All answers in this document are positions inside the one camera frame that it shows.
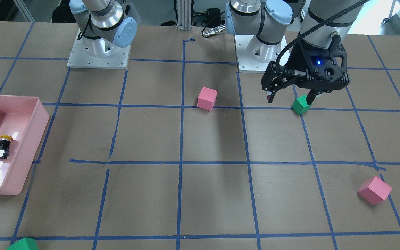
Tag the yellow push button switch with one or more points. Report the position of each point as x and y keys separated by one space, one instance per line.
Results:
x=4 y=146

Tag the pink cube centre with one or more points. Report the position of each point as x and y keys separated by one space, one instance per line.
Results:
x=207 y=98

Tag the pink cube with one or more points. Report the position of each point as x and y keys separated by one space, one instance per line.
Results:
x=374 y=190
x=207 y=98

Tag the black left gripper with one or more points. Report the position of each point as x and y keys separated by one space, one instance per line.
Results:
x=297 y=59

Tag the green cube near tray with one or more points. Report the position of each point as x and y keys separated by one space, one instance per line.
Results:
x=25 y=243

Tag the pink cube far side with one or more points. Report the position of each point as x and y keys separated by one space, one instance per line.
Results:
x=374 y=190

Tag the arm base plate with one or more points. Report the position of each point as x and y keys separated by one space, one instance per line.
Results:
x=97 y=54
x=245 y=55

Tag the green cube near left arm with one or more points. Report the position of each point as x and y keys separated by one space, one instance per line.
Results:
x=300 y=105

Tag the pink plastic tray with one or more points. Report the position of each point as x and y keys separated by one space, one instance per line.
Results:
x=23 y=121

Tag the aluminium frame post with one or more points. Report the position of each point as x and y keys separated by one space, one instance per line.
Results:
x=184 y=15

